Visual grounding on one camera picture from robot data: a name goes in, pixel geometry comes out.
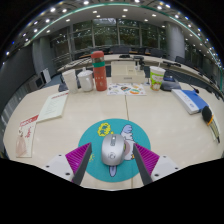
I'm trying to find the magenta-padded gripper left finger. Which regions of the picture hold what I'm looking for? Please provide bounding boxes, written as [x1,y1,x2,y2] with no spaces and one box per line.
[44,142,93,187]

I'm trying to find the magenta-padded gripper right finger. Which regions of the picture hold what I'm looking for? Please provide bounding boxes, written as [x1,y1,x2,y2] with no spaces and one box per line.
[132,143,181,187]

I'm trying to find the silver computer mouse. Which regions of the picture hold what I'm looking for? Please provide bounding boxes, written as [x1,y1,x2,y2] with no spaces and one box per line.
[100,133,127,167]

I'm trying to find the round teal cartoon mouse pad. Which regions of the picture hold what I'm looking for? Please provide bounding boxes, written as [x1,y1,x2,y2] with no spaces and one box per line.
[77,118,152,183]

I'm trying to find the red and white flyer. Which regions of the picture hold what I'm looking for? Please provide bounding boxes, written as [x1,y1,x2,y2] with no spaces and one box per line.
[15,114,40,159]

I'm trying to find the white leaflet with red header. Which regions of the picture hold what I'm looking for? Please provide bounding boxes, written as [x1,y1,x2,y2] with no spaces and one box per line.
[35,89,70,124]

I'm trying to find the white printed paper sheet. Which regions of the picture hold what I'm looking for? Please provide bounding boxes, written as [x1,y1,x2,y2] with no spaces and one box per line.
[209,114,224,144]

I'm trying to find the blue and white book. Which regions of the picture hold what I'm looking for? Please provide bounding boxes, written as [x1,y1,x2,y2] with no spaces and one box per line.
[171,88,210,115]

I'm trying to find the colourful sticker sheet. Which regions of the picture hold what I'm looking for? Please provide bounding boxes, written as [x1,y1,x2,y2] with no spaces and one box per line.
[106,82,148,97]

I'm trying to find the black gooseneck microphone console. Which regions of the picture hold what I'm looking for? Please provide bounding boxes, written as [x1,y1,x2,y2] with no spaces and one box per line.
[159,76,200,95]

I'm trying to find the paper cup with green print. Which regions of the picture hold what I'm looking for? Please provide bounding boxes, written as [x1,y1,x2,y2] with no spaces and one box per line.
[148,63,167,92]

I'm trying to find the white lidded mug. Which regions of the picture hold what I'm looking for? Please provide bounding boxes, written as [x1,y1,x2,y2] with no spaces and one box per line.
[77,68,95,93]

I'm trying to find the grey boxy monitor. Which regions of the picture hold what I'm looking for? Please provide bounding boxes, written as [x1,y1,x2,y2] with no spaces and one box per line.
[27,74,46,93]

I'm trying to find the white cardboard box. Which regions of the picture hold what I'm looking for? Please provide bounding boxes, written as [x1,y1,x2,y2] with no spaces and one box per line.
[110,60,147,84]

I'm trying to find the red bottle with green band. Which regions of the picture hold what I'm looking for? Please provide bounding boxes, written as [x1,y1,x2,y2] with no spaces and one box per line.
[90,50,109,92]

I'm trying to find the long curved conference desk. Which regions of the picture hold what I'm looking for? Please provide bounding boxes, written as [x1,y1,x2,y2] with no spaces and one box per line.
[56,53,223,98]

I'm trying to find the dark office chairs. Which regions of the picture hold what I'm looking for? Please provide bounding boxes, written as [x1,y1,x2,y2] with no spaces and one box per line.
[74,44,218,84]

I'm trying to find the ceiling lights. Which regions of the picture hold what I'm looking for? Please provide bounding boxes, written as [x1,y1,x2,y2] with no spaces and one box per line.
[4,0,224,64]

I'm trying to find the black handheld microphone orange ring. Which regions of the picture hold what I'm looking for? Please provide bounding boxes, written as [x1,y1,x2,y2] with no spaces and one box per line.
[201,105,222,144]

